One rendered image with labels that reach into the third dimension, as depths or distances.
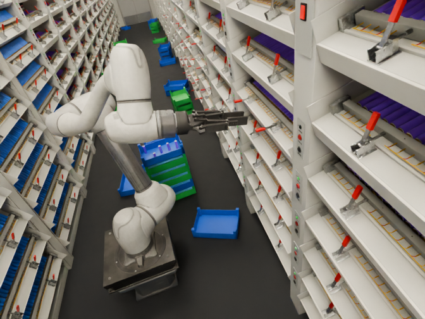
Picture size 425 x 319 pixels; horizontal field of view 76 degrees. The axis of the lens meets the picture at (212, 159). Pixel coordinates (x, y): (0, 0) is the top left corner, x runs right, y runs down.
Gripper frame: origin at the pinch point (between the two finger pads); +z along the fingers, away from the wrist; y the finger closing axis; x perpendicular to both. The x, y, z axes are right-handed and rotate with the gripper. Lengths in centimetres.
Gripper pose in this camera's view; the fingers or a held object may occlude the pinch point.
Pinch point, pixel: (235, 118)
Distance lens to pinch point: 92.2
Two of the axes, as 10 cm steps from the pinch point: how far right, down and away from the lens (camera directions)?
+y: -2.3, -5.6, 7.9
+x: -0.3, 8.2, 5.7
